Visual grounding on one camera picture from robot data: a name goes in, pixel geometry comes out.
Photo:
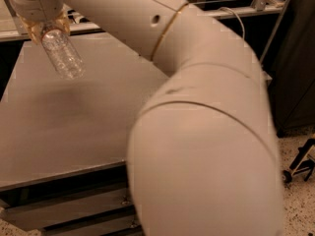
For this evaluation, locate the clear plastic water bottle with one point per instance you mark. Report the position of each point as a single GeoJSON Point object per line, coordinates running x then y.
{"type": "Point", "coordinates": [62, 54]}

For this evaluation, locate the black wheeled cart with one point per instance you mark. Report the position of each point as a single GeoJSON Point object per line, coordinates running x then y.
{"type": "Point", "coordinates": [304, 162]}

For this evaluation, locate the grey drawer cabinet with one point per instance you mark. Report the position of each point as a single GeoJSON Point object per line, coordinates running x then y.
{"type": "Point", "coordinates": [63, 143]}

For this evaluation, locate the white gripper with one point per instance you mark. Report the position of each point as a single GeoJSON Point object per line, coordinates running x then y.
{"type": "Point", "coordinates": [35, 8]}

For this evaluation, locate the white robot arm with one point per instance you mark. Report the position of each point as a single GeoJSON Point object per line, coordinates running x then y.
{"type": "Point", "coordinates": [202, 158]}

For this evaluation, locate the dark cabinet at right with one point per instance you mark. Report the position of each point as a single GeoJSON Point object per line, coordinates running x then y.
{"type": "Point", "coordinates": [291, 63]}

